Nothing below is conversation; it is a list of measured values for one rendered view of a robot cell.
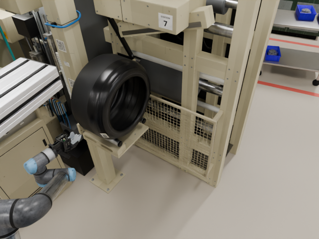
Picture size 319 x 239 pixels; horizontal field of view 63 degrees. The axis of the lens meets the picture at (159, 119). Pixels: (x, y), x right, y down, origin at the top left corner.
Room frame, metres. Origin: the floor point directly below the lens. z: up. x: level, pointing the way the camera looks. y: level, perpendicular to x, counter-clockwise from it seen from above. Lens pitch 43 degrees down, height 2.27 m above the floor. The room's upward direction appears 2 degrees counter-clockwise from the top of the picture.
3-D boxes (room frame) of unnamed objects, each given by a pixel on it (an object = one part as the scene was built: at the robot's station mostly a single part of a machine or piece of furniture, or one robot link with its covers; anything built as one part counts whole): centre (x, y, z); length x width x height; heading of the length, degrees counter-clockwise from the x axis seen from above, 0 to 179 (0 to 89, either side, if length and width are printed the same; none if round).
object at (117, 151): (1.34, 0.42, 0.83); 0.36 x 0.09 x 0.06; 54
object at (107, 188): (1.59, 0.56, 0.01); 0.27 x 0.27 x 0.02; 54
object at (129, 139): (1.45, 0.34, 0.80); 0.37 x 0.36 x 0.02; 144
